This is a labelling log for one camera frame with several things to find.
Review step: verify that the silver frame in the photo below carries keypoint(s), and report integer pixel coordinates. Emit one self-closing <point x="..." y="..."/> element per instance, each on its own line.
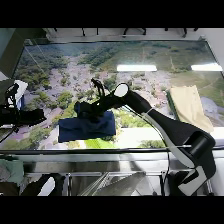
<point x="100" y="157"/>

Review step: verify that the cream garment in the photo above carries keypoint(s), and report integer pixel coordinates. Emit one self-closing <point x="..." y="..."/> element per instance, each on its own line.
<point x="190" y="106"/>

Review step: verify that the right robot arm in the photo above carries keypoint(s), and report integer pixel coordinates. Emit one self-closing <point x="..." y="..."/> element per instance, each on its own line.
<point x="173" y="130"/>

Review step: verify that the blue T-shirt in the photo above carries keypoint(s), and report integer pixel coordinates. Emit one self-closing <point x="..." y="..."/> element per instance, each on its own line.
<point x="86" y="130"/>

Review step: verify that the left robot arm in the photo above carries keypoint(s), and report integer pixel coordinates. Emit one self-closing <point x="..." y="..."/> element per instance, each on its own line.
<point x="10" y="116"/>

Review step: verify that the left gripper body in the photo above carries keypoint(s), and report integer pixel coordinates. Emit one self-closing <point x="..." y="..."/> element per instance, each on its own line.
<point x="31" y="116"/>

